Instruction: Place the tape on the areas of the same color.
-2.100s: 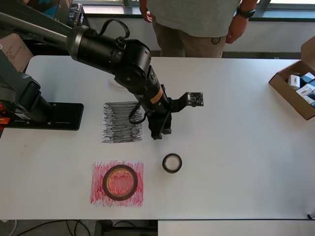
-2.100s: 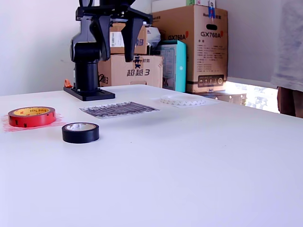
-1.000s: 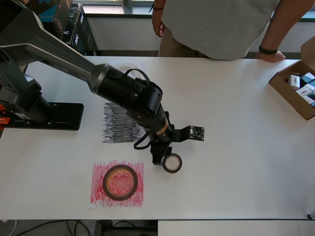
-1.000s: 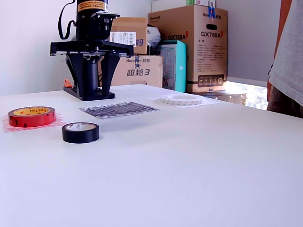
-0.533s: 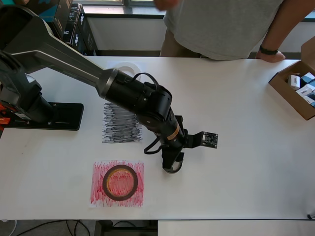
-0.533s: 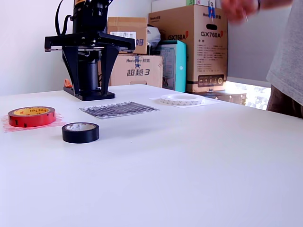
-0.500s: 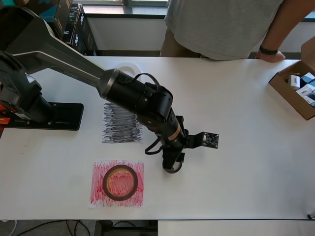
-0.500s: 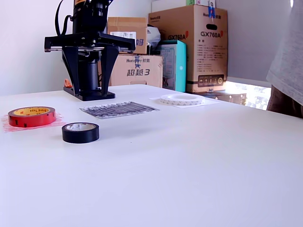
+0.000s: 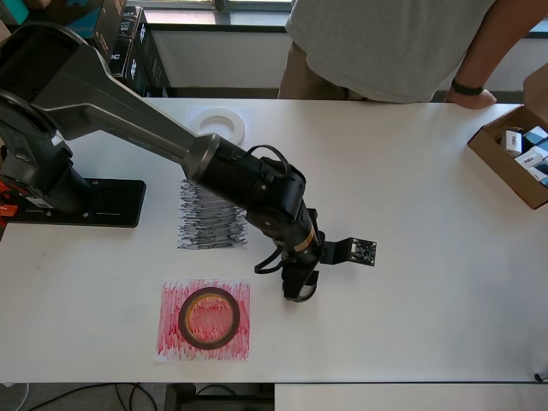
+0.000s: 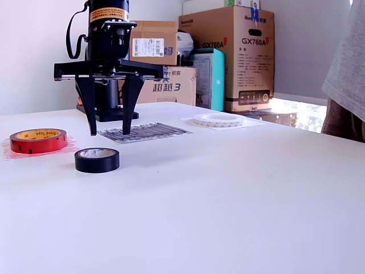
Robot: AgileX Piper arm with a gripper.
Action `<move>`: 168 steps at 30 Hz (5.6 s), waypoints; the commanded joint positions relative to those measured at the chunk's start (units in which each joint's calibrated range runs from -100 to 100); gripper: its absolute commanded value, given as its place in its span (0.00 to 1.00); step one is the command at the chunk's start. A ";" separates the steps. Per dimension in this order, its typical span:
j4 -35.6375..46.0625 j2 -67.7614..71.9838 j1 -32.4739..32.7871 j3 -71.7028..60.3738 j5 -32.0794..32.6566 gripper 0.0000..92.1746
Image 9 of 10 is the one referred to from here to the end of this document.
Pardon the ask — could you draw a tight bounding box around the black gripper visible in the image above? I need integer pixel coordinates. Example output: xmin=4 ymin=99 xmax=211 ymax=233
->
xmin=281 ymin=255 xmax=320 ymax=303

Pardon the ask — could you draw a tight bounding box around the red scribbled paper sheet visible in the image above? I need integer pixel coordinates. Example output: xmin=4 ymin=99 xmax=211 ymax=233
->
xmin=154 ymin=279 xmax=252 ymax=363

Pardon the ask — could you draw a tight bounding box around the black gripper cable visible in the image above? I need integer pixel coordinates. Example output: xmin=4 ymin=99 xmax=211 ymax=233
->
xmin=254 ymin=246 xmax=296 ymax=276

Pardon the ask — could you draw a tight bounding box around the small dark teal carton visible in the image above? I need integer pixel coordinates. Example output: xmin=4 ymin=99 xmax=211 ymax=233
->
xmin=522 ymin=126 xmax=548 ymax=146

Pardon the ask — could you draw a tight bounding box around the plain teal box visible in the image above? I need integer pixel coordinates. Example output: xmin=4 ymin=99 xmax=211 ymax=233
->
xmin=0 ymin=0 xmax=30 ymax=26

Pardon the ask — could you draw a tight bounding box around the black scribbled paper sheet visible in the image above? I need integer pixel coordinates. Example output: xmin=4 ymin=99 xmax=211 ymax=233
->
xmin=176 ymin=178 xmax=250 ymax=252

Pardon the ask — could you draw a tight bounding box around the black forearm cable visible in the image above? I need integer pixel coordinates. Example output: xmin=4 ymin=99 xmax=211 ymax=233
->
xmin=247 ymin=144 xmax=293 ymax=177

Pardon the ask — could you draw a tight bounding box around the person left hand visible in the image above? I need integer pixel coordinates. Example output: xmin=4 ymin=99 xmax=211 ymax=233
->
xmin=444 ymin=87 xmax=498 ymax=110

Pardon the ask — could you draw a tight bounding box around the black box with blue print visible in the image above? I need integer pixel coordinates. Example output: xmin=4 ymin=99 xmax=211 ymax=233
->
xmin=25 ymin=0 xmax=108 ymax=42

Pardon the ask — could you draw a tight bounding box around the white floor cable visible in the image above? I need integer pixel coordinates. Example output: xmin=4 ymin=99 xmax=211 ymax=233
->
xmin=15 ymin=382 xmax=32 ymax=411

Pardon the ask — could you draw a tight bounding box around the small white carton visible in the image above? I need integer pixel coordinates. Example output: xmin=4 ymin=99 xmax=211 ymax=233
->
xmin=500 ymin=130 xmax=524 ymax=155

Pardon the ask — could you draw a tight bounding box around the black box with white print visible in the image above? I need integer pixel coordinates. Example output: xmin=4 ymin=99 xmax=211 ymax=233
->
xmin=124 ymin=19 xmax=171 ymax=98

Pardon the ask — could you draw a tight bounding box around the black box with white letters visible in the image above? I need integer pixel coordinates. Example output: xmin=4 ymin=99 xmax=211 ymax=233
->
xmin=106 ymin=37 xmax=134 ymax=79

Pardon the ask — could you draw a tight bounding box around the orange clamp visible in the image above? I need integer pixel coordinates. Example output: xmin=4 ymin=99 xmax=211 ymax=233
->
xmin=0 ymin=179 xmax=19 ymax=220

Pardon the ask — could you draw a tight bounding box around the white flat panel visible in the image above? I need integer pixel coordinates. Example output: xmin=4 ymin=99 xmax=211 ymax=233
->
xmin=273 ymin=383 xmax=548 ymax=411

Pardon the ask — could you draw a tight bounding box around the person left forearm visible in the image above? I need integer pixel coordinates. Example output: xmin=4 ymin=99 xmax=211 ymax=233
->
xmin=451 ymin=0 xmax=543 ymax=89

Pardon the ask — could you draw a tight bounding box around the red tape roll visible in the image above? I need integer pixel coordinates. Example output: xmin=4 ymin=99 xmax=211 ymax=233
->
xmin=177 ymin=285 xmax=241 ymax=351

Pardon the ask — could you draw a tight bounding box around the black table leg frame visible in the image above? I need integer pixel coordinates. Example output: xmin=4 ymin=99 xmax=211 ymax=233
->
xmin=164 ymin=383 xmax=275 ymax=411

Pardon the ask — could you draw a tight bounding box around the white tape roll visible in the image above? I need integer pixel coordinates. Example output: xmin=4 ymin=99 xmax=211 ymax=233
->
xmin=197 ymin=110 xmax=247 ymax=146

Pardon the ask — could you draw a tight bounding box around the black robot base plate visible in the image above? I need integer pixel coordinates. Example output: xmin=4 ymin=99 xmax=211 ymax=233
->
xmin=63 ymin=178 xmax=146 ymax=229

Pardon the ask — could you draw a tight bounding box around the white carton with black print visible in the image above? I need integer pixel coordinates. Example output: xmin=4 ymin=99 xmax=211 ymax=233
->
xmin=513 ymin=146 xmax=543 ymax=169

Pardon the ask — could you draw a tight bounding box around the open cardboard box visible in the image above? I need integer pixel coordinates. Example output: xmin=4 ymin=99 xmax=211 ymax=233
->
xmin=466 ymin=62 xmax=548 ymax=211

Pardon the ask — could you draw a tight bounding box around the black floor cable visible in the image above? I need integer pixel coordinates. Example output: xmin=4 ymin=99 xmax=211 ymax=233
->
xmin=27 ymin=382 xmax=166 ymax=411

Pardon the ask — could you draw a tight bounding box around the person in gray shirt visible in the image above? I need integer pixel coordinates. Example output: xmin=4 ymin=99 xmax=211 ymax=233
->
xmin=277 ymin=0 xmax=541 ymax=105

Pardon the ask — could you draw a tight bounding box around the black box with orange print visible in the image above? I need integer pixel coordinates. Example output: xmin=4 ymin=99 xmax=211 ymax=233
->
xmin=89 ymin=3 xmax=145 ymax=57

